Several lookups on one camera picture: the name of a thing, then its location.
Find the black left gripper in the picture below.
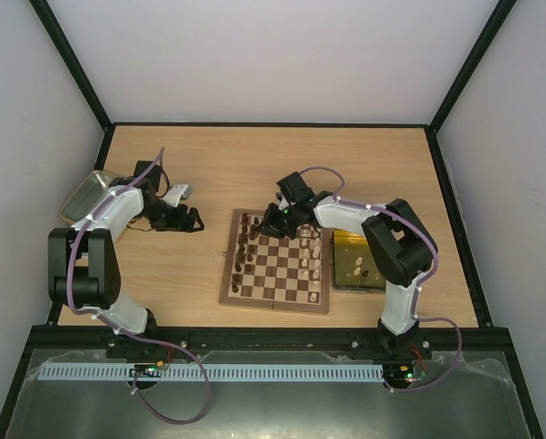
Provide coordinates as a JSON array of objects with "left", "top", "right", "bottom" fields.
[{"left": 139, "top": 198, "right": 204, "bottom": 233}]

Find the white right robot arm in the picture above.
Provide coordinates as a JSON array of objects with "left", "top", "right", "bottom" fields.
[{"left": 258, "top": 172, "right": 438, "bottom": 359}]

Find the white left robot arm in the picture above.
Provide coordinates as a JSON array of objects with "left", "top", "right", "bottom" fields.
[{"left": 48, "top": 160, "right": 204, "bottom": 335}]

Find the wooden chess board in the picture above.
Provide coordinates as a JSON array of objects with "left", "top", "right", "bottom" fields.
[{"left": 219, "top": 209, "right": 331, "bottom": 315}]

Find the gold metal tin tray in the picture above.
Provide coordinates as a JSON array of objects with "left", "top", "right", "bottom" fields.
[{"left": 330, "top": 230, "right": 386, "bottom": 294}]

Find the silver metal tray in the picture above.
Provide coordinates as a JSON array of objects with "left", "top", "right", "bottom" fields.
[{"left": 59, "top": 170, "right": 115, "bottom": 225}]

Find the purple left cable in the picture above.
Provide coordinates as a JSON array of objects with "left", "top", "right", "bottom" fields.
[{"left": 64, "top": 145, "right": 212, "bottom": 425}]

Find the black frame rail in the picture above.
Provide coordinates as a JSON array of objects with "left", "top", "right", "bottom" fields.
[{"left": 25, "top": 324, "right": 516, "bottom": 362}]

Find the white slotted cable duct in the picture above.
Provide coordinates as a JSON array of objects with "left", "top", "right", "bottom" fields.
[{"left": 37, "top": 362, "right": 383, "bottom": 383}]

